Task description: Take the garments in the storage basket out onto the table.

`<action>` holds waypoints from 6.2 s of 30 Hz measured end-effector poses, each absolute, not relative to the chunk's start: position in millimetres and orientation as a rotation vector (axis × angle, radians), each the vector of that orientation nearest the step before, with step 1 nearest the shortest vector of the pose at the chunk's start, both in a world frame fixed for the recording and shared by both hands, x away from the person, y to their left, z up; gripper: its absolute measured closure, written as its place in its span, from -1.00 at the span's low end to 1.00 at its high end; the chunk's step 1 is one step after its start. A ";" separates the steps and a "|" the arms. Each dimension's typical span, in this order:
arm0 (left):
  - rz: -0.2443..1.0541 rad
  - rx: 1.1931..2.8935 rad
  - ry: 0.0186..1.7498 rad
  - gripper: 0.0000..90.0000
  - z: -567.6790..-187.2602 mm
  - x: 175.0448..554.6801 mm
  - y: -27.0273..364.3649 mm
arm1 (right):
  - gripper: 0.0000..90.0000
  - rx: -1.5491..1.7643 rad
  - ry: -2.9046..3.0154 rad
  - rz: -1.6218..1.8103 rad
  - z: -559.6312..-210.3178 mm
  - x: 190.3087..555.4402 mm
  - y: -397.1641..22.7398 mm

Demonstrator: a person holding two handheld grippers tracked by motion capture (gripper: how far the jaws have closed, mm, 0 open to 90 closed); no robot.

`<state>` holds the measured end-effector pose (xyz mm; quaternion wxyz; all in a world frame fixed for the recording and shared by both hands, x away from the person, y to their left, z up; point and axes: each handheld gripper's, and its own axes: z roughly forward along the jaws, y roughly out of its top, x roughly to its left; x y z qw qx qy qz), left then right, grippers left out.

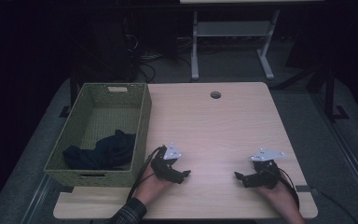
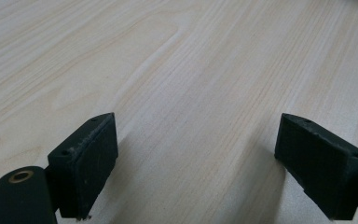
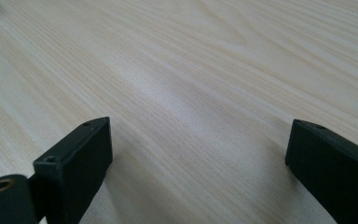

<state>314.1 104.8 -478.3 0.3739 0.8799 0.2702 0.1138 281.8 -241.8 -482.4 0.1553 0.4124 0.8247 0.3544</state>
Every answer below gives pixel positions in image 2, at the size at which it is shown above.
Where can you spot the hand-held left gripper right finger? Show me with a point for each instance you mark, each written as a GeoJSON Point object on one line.
{"type": "Point", "coordinates": [320, 165]}

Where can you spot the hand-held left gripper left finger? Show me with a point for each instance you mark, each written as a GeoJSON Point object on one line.
{"type": "Point", "coordinates": [84, 168]}

